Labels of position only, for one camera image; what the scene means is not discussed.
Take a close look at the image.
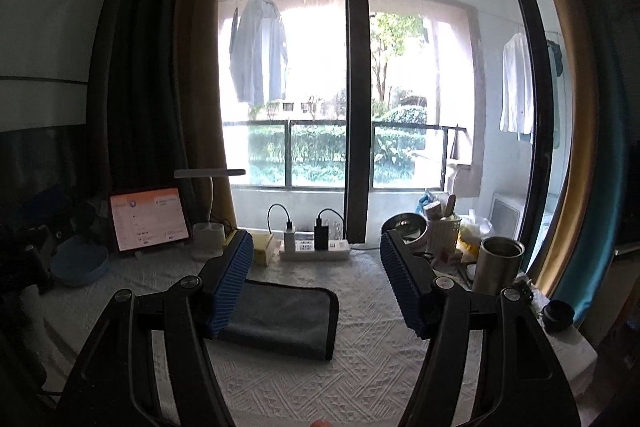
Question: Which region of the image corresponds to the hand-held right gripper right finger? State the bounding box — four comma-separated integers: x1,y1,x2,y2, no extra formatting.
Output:
380,229,584,427

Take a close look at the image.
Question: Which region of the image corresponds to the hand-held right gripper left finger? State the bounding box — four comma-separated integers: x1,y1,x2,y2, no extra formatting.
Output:
48,229,255,427

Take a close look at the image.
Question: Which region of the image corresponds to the dark grey towel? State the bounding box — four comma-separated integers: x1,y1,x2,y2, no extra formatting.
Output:
220,278,340,361

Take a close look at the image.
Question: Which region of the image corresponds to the round metal bowl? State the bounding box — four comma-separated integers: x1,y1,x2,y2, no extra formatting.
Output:
381,214,429,247

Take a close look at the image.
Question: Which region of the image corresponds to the white ribbed holder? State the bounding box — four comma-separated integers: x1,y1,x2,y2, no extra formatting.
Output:
426,213,463,264

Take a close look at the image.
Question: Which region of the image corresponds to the white desk lamp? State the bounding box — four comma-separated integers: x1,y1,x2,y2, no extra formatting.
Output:
173,168,247,262

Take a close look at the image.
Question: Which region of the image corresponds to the yellow plastic bag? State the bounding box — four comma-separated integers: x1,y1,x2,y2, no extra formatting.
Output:
456,214,493,265

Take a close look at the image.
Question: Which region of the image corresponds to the white power strip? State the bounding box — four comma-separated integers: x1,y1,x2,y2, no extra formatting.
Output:
279,239,351,262

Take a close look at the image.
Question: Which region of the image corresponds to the stainless steel cup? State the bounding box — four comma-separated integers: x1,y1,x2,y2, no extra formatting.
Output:
471,236,526,298

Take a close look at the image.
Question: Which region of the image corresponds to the tablet with lit screen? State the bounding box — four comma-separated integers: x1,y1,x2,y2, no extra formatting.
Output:
109,187,193,256

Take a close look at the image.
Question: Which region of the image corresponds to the white textured tablecloth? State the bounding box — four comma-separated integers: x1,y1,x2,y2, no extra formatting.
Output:
30,243,598,427

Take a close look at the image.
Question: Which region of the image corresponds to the white box on balcony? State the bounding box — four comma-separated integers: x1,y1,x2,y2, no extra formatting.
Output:
487,192,527,244

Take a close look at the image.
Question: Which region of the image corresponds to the balcony railing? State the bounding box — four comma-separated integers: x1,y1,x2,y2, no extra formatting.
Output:
222,119,473,190

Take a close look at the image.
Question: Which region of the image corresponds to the blue round bowl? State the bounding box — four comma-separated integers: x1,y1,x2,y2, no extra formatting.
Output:
50,241,111,288

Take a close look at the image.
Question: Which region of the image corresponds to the dark green curtain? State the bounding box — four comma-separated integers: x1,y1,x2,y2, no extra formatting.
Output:
85,0,201,253

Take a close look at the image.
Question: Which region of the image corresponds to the hanging white shirt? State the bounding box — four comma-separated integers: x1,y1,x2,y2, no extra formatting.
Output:
499,32,536,144

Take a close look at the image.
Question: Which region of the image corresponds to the hanging light blue shirt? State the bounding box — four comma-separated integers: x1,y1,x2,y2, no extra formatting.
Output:
228,0,290,106

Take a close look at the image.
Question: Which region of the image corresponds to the teal curtain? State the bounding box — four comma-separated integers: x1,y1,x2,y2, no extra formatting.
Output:
555,0,632,325

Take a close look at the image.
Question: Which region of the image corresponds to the white charger with cable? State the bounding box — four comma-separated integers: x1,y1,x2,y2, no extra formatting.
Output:
267,203,298,253

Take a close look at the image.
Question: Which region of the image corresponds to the black charger with cable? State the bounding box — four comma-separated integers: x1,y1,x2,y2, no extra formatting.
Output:
314,208,346,252

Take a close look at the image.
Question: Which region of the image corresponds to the black camera lens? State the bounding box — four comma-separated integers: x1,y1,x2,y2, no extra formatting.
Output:
541,300,577,334

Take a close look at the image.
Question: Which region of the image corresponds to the black sliding door frame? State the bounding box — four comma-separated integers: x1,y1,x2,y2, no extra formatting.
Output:
341,0,371,244

